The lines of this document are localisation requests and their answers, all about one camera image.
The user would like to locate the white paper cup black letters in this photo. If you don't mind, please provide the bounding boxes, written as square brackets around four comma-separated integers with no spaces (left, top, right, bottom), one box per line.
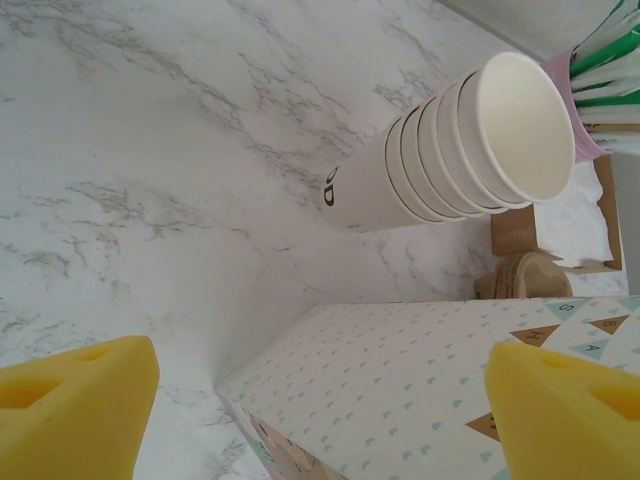
[318,127,426,235]

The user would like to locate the stack of paper cups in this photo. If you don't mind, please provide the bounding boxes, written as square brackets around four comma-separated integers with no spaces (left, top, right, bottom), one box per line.
[455,51,580,206]

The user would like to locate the white paper napkin stack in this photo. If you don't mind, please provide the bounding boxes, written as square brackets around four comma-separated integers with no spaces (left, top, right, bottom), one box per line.
[534,159,615,266]

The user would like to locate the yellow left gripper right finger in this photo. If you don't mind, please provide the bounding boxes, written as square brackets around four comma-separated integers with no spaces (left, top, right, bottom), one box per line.
[483,342,640,480]

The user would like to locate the brown pulp cup carrier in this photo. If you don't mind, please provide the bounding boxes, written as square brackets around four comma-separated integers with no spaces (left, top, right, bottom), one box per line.
[473,251,575,301]

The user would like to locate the printed paper gift bag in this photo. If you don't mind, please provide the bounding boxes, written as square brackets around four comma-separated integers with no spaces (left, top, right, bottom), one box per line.
[214,294,640,480]

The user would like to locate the brown cardboard napkin box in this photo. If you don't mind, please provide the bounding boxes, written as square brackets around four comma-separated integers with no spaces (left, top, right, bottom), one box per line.
[489,152,629,274]

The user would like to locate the pink straw holder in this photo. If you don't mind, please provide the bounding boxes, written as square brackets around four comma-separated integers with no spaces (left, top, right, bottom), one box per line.
[539,49,614,161]

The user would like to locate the green white wrapped straw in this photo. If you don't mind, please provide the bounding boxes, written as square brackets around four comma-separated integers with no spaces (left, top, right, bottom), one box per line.
[569,19,640,76]
[572,54,640,94]
[574,89,640,111]
[582,107,640,135]

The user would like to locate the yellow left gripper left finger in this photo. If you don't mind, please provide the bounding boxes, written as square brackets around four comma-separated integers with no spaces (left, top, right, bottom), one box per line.
[0,335,162,480]

